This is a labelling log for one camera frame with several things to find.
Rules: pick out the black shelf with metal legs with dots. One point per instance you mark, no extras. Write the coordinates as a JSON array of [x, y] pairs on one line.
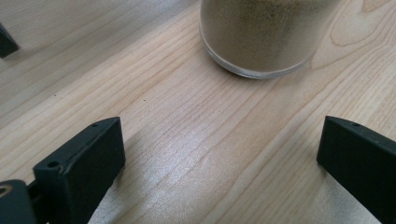
[[6, 43]]

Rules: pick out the glass jar of brown powder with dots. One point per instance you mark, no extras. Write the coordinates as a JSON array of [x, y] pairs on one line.
[[258, 37]]

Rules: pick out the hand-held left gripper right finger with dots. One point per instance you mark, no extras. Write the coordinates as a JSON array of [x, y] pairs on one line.
[[364, 161]]

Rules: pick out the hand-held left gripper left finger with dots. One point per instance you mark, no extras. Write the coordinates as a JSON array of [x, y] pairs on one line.
[[84, 161]]

